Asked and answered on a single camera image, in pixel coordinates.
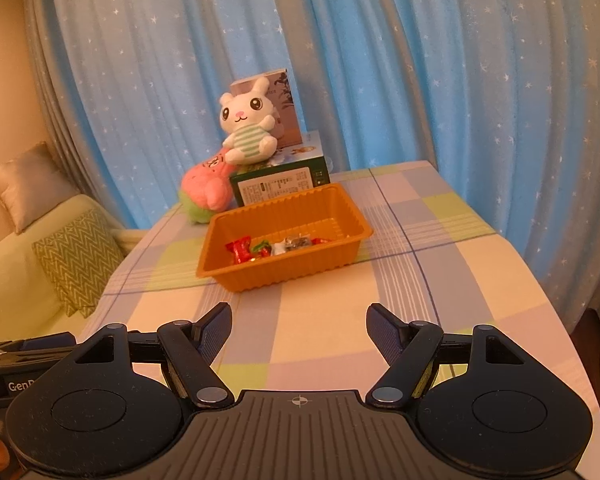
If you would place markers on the beige satin cushion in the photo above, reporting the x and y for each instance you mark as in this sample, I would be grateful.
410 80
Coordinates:
25 185

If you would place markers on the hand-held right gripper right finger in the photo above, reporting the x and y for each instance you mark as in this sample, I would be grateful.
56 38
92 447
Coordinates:
385 330

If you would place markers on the light green sofa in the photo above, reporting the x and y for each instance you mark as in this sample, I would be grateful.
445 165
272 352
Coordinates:
10 285

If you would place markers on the large red snack packet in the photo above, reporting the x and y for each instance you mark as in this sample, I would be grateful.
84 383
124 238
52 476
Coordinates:
321 240

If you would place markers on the blue star-print curtain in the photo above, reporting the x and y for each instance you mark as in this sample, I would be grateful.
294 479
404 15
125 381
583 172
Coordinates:
380 60

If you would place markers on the pink star plush toy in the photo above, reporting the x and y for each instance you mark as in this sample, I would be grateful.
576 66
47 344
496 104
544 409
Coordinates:
205 190

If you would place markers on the grey curtain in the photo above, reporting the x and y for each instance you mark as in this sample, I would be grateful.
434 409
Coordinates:
55 110

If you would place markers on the silver dark snack packet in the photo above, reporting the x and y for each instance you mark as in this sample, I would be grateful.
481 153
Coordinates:
297 243

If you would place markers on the white bunny plush toy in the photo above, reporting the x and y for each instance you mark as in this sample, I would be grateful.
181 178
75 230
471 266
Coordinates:
247 130

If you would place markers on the green chevron cushion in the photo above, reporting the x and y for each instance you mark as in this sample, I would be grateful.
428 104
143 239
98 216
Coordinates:
80 260

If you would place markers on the green printed carton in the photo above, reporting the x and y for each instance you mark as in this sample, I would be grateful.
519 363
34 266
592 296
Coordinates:
280 185

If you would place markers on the tall printed box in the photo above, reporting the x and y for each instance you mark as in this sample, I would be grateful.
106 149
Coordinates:
287 110

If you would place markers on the orange plastic tray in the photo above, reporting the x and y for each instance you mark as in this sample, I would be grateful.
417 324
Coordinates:
280 275

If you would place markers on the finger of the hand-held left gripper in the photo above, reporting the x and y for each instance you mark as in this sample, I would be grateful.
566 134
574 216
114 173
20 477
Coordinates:
47 342

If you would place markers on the small red candy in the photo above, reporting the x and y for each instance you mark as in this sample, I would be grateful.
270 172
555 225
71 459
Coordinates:
238 251

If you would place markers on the green candy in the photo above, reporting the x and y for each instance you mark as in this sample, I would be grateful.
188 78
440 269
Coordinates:
262 249

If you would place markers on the plaid tablecloth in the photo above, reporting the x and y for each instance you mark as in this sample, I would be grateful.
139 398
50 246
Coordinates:
455 260

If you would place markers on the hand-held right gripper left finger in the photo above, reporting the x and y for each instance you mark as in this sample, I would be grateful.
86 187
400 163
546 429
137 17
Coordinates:
212 330

